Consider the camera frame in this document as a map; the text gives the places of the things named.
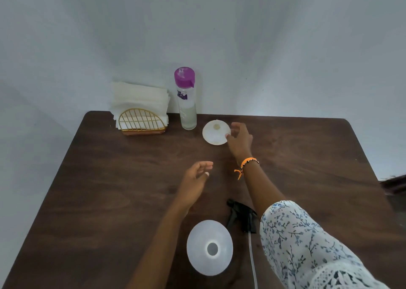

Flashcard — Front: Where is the person's left hand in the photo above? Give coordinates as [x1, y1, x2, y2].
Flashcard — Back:
[175, 161, 214, 210]

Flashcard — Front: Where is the person's right hand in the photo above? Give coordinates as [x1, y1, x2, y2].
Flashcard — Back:
[225, 122, 254, 165]

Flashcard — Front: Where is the person's right forearm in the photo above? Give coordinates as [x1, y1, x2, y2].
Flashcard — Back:
[239, 161, 287, 218]

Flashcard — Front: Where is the person's left forearm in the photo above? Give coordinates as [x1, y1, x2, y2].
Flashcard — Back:
[126, 201, 191, 289]

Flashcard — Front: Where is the small white funnel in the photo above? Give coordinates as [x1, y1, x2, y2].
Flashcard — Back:
[202, 120, 231, 146]

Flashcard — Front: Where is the clear bottle with purple cap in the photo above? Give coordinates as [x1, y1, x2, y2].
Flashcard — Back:
[174, 67, 197, 131]

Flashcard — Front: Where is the black spray trigger with tube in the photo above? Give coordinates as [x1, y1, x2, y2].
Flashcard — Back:
[226, 199, 259, 289]

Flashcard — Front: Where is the translucent white plastic bottle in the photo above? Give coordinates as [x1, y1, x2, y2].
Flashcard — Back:
[186, 220, 234, 277]

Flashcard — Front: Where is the stack of white napkins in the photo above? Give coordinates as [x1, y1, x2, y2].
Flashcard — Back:
[109, 82, 171, 130]

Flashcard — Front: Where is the white floral sleeve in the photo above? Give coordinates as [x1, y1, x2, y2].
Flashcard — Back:
[259, 200, 391, 289]

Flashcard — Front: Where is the dark wooden furniture piece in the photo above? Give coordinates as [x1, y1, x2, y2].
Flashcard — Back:
[380, 175, 406, 198]

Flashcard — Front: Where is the orange beaded bracelet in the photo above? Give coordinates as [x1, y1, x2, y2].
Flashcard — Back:
[234, 157, 260, 180]

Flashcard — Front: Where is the gold wire napkin holder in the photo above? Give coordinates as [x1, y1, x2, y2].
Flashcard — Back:
[118, 108, 167, 136]

